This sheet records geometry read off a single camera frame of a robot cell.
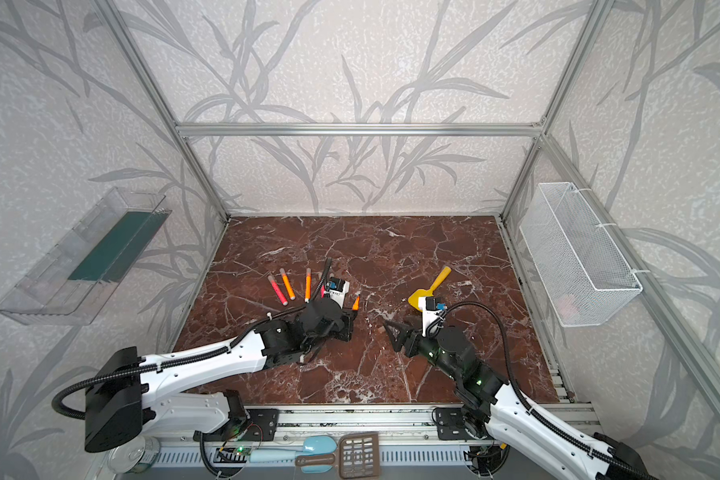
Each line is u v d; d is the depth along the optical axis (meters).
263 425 0.73
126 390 0.40
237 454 0.72
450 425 0.74
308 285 0.99
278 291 0.99
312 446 0.71
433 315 0.68
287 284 0.99
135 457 0.65
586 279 0.60
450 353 0.57
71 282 0.64
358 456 0.70
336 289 0.68
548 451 0.48
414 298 0.96
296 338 0.58
